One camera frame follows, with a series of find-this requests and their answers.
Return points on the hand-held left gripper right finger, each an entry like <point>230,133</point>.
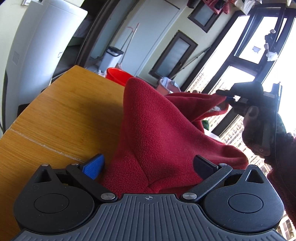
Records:
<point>204,165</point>

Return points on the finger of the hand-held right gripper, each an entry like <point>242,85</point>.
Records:
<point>237,103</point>
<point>224,92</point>

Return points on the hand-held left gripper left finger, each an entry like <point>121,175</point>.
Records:
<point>93,168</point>

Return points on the red fleece hooded jacket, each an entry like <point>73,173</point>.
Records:
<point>157,129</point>

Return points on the person's right hand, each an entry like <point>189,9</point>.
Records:
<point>252,129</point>

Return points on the green slipper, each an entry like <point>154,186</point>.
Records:
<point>205,125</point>

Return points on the hanging white sock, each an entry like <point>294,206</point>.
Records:
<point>271,55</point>

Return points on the white cloth on hanger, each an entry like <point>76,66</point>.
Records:
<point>256,49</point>

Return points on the grey telescopic pole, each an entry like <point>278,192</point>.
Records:
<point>196,56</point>

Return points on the pink laundry basket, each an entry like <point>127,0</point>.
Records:
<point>170,87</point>

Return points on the hanging dark sock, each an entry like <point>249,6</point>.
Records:
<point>269,36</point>

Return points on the dark framed glass door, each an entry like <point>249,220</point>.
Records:
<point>175,53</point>

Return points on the dark framed small window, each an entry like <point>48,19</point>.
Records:
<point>203,14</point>

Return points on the hanging red garment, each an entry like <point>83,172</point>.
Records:
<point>217,5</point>

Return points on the hanging white garment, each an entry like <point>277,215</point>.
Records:
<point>247,4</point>

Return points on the red plastic basin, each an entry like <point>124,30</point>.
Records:
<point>116,75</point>

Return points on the white door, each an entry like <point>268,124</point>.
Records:
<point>150,27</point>

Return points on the mop with thin pole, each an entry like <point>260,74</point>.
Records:
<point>129,44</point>

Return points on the white bin black lid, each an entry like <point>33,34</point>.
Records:
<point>111,59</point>

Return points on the white cylindrical air purifier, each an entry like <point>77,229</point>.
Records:
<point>41,46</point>

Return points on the black window frame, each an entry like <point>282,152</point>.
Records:
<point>245,60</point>

